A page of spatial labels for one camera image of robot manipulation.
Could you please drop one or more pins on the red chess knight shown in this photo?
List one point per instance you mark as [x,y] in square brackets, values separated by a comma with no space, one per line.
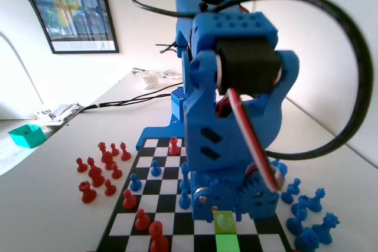
[107,160]
[96,176]

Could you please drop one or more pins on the black zip tie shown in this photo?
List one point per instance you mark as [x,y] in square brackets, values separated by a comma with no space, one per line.
[165,47]

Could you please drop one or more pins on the red queen chess piece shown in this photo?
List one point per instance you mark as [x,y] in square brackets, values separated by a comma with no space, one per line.
[102,148]

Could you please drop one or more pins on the red chess bishop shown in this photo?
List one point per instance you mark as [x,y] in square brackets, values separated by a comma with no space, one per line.
[125,153]

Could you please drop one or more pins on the white stacked object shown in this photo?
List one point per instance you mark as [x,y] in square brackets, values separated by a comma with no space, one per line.
[149,81]

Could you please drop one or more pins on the white arched panel black edge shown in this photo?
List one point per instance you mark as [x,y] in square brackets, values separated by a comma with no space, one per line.
[23,33]

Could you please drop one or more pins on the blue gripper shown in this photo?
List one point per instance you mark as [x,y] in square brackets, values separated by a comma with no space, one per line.
[228,197]

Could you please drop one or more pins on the black white chessboard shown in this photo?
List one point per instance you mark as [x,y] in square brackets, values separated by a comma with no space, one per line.
[165,213]

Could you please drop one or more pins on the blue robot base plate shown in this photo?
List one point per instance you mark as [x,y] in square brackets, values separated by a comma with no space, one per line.
[153,134]

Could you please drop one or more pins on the teal plastic box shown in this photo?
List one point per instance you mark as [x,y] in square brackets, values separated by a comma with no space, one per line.
[28,137]

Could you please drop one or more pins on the tall blue piece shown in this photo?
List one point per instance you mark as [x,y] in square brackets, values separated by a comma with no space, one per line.
[184,175]

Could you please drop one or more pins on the black framed wall poster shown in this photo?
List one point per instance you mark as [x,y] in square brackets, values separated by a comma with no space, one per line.
[79,10]

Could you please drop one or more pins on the pile of papers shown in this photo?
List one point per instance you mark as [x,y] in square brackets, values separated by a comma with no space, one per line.
[56,113]

